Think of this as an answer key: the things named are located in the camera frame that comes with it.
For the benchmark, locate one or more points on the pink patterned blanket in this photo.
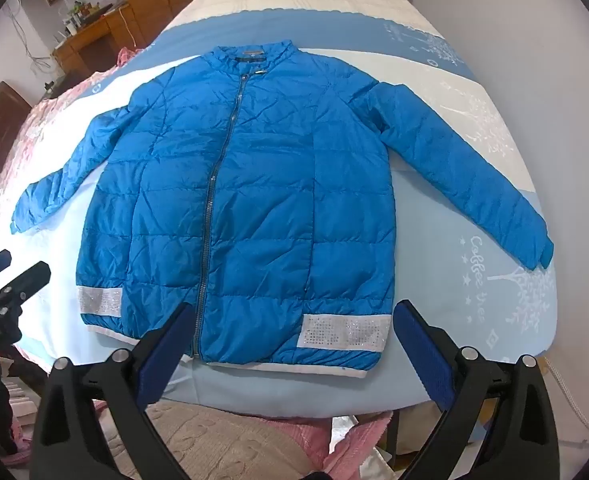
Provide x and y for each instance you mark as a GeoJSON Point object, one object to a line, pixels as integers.
{"type": "Point", "coordinates": [12, 160]}

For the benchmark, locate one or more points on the beige knit cloth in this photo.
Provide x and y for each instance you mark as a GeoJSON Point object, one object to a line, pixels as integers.
{"type": "Point", "coordinates": [214, 440]}

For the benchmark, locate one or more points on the blue and white bed sheet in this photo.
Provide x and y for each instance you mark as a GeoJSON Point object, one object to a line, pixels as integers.
{"type": "Point", "coordinates": [424, 85]}

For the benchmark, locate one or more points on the wooden desk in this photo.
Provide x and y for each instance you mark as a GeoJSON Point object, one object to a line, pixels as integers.
{"type": "Point", "coordinates": [92, 35]}

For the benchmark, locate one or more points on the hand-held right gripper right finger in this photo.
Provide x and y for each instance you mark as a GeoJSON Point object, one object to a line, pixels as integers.
{"type": "Point", "coordinates": [422, 355]}

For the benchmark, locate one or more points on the pink cloth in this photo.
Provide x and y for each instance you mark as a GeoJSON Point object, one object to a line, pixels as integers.
{"type": "Point", "coordinates": [359, 445]}

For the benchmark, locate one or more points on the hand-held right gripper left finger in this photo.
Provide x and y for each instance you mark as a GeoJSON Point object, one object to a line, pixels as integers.
{"type": "Point", "coordinates": [162, 360]}

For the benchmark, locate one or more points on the blue padded jacket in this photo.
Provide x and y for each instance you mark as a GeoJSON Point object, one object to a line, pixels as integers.
{"type": "Point", "coordinates": [274, 185]}

